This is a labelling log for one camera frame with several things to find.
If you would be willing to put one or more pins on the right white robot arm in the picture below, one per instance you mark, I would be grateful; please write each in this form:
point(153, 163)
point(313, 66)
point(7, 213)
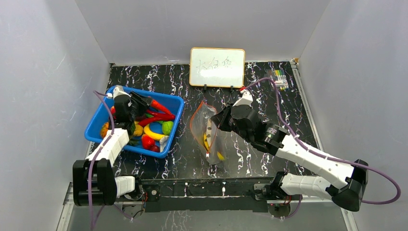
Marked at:
point(344, 184)

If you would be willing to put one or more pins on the white toy radish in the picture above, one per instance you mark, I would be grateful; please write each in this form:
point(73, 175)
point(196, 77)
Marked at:
point(163, 143)

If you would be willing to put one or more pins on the red toy pepper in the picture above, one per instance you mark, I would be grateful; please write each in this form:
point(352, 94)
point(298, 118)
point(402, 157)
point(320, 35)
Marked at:
point(147, 142)

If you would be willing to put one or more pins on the yellow toy lemon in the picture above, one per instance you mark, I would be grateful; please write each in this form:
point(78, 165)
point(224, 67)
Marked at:
point(137, 130)

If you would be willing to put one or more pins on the dark red toy cherry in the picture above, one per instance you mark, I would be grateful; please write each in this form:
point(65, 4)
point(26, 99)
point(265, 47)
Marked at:
point(155, 148)

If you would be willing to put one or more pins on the grey toy fish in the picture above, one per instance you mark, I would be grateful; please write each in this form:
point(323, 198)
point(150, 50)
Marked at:
point(208, 138)

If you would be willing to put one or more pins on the red toy chili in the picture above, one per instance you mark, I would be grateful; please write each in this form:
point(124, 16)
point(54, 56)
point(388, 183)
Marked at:
point(156, 116)

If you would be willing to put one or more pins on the clear orange zip bag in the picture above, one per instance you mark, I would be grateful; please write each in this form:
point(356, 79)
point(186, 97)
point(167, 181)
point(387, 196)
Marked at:
point(198, 124)

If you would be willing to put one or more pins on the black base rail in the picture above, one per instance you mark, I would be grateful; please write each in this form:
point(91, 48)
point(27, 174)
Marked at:
point(214, 194)

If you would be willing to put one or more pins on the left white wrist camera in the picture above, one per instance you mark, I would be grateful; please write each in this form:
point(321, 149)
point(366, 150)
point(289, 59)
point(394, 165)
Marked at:
point(117, 91)

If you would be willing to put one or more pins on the orange bumpy toy fruit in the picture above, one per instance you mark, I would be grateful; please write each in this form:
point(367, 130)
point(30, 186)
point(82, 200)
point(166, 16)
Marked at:
point(104, 129)

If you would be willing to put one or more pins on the blue plastic bin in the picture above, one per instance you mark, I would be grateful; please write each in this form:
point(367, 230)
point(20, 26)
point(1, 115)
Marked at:
point(174, 103)

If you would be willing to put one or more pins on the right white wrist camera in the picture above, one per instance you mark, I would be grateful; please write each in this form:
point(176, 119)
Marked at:
point(245, 99)

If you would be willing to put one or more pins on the marker pen pack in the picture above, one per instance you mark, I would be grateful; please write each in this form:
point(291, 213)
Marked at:
point(279, 78)

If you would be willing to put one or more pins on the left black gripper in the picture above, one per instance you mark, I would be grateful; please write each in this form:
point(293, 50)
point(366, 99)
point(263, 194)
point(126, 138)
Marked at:
point(144, 108)

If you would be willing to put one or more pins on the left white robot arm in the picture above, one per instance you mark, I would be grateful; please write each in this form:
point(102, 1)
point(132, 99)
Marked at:
point(94, 182)

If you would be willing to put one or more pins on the small whiteboard yellow frame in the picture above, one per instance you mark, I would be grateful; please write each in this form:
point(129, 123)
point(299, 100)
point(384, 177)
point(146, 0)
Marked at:
point(217, 67)

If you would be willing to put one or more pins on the green toy cabbage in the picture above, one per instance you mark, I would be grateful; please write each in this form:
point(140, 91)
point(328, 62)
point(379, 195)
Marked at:
point(167, 127)

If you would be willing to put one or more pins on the orange toy carrot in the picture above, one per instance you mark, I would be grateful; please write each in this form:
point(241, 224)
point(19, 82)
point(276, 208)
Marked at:
point(156, 105)

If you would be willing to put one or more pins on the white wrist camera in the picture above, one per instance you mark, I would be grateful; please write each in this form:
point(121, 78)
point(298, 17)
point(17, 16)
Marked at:
point(117, 91)
point(245, 99)

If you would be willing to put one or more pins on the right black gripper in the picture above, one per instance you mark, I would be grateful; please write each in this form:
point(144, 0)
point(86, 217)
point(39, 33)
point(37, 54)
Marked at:
point(221, 119)

